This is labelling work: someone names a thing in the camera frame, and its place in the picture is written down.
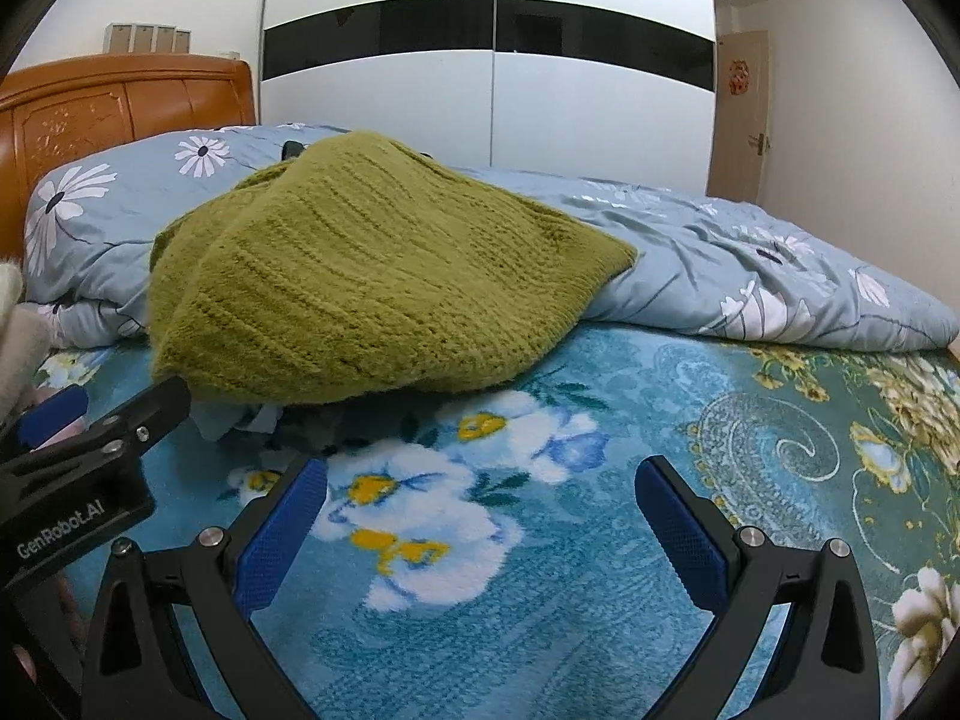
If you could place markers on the white wardrobe with black band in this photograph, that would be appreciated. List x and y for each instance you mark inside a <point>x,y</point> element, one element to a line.
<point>487,52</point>

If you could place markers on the blue floral quilt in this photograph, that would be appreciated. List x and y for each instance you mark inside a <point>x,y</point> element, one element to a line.
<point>712,262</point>

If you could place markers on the small black object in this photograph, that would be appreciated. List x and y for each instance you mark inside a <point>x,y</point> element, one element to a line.
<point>292,150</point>

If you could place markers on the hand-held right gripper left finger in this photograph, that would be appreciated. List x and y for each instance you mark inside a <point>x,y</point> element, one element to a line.
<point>281,540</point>

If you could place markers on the green knit sweater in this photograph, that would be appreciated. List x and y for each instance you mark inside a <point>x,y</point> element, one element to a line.
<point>360,270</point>

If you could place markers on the white fluffy garment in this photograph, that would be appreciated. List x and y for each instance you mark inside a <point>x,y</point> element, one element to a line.
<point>16,337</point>

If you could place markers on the beige door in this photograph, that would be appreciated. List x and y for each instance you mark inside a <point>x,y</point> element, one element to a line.
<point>739,150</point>

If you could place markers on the red door decoration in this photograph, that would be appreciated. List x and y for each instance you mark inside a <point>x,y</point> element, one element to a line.
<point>740,79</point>

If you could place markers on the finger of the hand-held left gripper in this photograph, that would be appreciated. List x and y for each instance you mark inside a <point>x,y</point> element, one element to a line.
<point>146,412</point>
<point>52,412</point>

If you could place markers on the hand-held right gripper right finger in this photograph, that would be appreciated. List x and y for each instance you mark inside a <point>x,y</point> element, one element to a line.
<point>679,532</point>

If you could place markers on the teal floral plush blanket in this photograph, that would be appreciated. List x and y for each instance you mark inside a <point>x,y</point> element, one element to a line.
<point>570,540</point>

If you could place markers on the wooden headboard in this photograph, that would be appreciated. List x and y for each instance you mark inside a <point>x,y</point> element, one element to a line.
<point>90,112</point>

